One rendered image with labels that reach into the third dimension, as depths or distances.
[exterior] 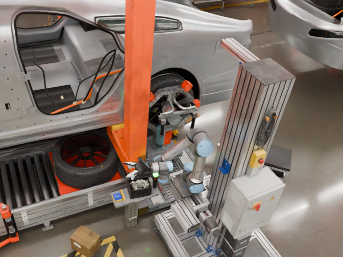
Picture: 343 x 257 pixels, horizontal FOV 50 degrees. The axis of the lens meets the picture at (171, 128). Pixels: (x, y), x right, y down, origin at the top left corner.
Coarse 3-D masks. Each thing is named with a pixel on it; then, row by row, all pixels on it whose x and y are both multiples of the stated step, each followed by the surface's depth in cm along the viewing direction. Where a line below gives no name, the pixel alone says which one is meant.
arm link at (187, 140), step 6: (192, 132) 266; (186, 138) 270; (180, 144) 272; (186, 144) 271; (168, 150) 278; (174, 150) 274; (180, 150) 274; (162, 156) 279; (168, 156) 276; (174, 156) 276
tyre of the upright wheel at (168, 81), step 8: (160, 72) 370; (168, 72) 373; (176, 72) 383; (152, 80) 364; (160, 80) 361; (168, 80) 361; (176, 80) 365; (184, 80) 377; (152, 88) 358; (160, 88) 362
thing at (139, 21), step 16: (128, 0) 245; (144, 0) 239; (128, 16) 252; (144, 16) 247; (128, 32) 259; (144, 32) 255; (128, 48) 267; (144, 48) 263; (128, 64) 275; (144, 64) 272; (128, 80) 283; (144, 80) 281; (128, 96) 292; (144, 96) 292; (128, 112) 302; (144, 112) 302; (128, 128) 312; (144, 128) 315; (128, 144) 323; (144, 144) 327; (128, 160) 334; (144, 160) 341
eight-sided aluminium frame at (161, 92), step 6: (162, 90) 357; (168, 90) 358; (174, 90) 360; (180, 90) 363; (156, 96) 356; (186, 96) 373; (192, 96) 380; (150, 102) 358; (186, 114) 394; (150, 126) 378; (168, 126) 396; (174, 126) 395; (156, 132) 387
